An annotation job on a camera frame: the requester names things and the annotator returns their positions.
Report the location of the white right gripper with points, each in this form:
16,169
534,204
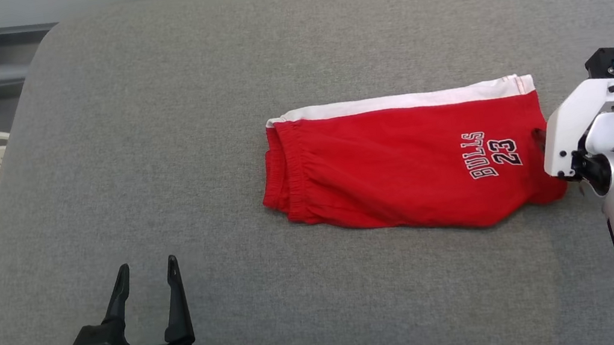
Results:
570,121

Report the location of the red basketball shorts white stripe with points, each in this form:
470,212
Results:
391,166

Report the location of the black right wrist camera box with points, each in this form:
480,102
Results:
601,64

